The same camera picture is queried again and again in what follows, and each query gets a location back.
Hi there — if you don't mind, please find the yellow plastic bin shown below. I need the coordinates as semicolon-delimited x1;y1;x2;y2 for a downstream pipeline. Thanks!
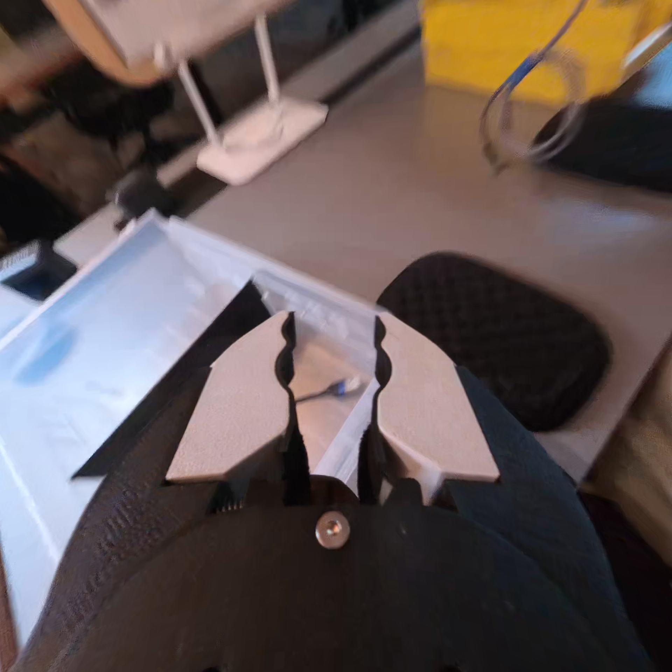
419;0;672;106

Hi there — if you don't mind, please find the thin black usb cable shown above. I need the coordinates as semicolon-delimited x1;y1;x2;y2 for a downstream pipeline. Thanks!
294;375;364;406

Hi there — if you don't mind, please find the braided grey usb cable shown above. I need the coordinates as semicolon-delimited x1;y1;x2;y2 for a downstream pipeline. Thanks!
479;0;591;176

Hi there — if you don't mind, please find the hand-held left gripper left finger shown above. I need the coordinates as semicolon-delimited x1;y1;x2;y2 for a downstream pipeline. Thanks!
164;310;312;506

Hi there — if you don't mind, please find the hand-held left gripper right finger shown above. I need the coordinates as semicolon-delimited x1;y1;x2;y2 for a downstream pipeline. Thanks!
358;314;501;506

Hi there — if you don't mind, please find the grey power adapter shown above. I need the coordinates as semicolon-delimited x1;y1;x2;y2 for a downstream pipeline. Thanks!
107;167;176;228

